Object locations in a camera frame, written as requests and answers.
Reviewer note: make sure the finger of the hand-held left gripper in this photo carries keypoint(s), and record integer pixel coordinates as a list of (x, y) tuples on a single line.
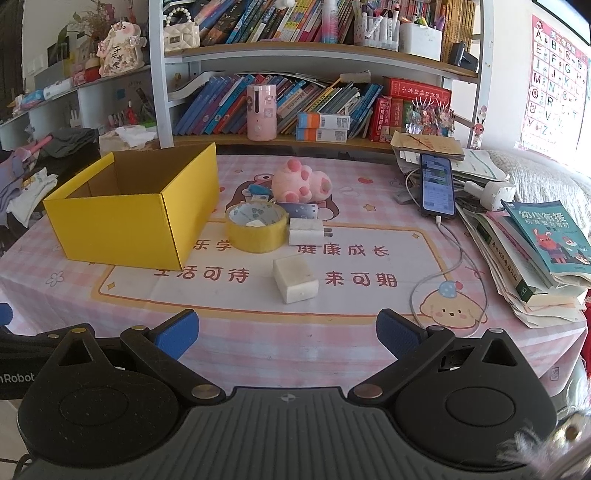
[(4, 314)]

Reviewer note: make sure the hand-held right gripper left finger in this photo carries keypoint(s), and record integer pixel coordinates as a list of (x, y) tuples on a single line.
[(178, 330)]

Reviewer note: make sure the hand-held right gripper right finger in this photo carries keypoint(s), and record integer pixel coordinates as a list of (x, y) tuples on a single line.
[(397, 330)]

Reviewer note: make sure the yellow cardboard box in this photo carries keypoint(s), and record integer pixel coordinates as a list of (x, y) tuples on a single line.
[(138, 230)]

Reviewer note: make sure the yellow tape roll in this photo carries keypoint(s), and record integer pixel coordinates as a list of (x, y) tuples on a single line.
[(240, 240)]

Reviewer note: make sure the white rectangular block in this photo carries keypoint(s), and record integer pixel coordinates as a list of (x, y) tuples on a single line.
[(295, 277)]

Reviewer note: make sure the white charger plug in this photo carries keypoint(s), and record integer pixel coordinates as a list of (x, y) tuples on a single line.
[(304, 233)]

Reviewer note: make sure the blue plastic bag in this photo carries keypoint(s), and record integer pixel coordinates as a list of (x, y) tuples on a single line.
[(258, 190)]

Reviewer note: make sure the pink plush paw toy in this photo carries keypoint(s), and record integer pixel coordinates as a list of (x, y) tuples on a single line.
[(295, 182)]

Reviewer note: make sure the white plastic container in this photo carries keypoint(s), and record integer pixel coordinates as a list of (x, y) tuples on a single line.
[(420, 41)]

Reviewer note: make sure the pink checkered printed table mat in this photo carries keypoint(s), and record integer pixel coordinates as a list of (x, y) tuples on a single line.
[(369, 286)]

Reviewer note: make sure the stack of books and papers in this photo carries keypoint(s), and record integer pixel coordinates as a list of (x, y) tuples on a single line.
[(508, 277)]

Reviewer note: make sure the pile of light clothes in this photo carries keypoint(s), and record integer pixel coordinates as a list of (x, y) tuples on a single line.
[(27, 189)]

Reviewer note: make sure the small grey device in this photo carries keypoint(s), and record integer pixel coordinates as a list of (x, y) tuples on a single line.
[(401, 199)]

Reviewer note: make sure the black smartphone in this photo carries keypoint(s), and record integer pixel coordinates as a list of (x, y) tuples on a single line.
[(436, 184)]

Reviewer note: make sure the white power adapter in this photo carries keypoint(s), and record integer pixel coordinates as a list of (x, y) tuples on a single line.
[(496, 194)]

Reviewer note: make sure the teal children's workbook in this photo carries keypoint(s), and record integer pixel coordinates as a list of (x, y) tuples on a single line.
[(545, 235)]

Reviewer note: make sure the white fuzzy cloth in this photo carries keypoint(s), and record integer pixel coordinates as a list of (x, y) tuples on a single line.
[(531, 450)]

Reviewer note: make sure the stack of white papers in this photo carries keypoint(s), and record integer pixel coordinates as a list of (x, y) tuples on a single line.
[(480, 166)]

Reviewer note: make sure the grey folded cloth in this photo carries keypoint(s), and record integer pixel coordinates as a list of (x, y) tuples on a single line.
[(74, 141)]

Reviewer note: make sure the brown paper envelope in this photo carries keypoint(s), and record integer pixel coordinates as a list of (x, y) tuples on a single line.
[(429, 145)]

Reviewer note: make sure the orange and white carton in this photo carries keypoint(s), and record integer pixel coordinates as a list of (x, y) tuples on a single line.
[(323, 121), (323, 135)]

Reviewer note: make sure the red thick dictionary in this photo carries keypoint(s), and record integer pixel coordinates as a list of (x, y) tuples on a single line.
[(381, 120)]

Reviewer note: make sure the grey patterned blanket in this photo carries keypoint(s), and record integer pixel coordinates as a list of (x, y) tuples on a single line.
[(545, 175)]

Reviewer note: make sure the colourful foil sticker pack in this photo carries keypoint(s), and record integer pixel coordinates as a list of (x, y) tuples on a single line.
[(429, 117)]

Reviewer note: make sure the row of slanted blue books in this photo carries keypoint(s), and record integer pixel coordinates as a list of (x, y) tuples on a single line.
[(212, 106)]

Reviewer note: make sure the pink cylindrical dispenser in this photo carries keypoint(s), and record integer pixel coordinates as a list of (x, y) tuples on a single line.
[(261, 115)]

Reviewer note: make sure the white side shelf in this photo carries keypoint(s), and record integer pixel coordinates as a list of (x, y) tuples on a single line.
[(87, 97)]

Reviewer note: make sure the red flat book box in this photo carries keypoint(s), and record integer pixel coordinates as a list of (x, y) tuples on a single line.
[(415, 87)]

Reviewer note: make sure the black desktop device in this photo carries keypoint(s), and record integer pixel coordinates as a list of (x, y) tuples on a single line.
[(461, 55)]

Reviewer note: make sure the pink doll figurine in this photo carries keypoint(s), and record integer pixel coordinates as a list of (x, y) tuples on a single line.
[(117, 50)]

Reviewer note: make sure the white quilted handbag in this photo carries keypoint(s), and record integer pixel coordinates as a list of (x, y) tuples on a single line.
[(182, 37)]

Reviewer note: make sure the clear marker pen holder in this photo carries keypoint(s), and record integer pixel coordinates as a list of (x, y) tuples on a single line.
[(376, 32)]

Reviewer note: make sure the dried flower bouquet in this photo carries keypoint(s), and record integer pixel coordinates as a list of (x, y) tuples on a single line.
[(92, 14)]

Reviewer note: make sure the row of yellow books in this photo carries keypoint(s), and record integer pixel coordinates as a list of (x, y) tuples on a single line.
[(457, 23)]

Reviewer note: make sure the row of colourful thin books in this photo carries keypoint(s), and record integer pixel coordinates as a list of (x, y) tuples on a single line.
[(258, 18)]

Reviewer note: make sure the deer wall sticker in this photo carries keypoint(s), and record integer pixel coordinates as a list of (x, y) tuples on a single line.
[(478, 131)]

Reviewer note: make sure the white frame wooden bookshelf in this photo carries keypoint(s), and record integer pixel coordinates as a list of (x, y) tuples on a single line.
[(157, 92)]

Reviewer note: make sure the alphabet wall poster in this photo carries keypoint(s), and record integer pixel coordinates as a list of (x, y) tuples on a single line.
[(549, 83)]

